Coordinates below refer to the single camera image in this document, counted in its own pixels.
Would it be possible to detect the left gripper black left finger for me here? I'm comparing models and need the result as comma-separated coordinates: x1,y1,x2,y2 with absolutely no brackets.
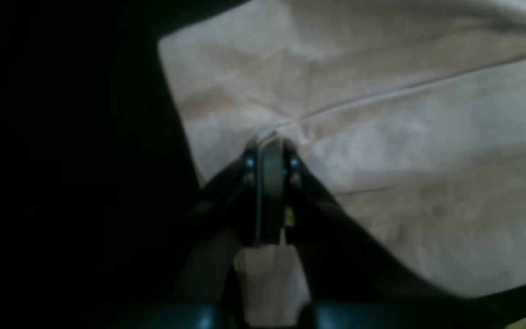
121,139,263,329

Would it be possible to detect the pink T-shirt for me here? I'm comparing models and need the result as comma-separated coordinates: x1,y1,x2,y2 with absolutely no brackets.
157,0,526,321

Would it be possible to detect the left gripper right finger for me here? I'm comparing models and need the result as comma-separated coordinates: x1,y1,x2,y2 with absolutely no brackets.
270,139,501,329

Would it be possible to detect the black table cloth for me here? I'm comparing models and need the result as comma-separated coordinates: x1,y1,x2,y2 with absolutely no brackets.
0,0,243,329

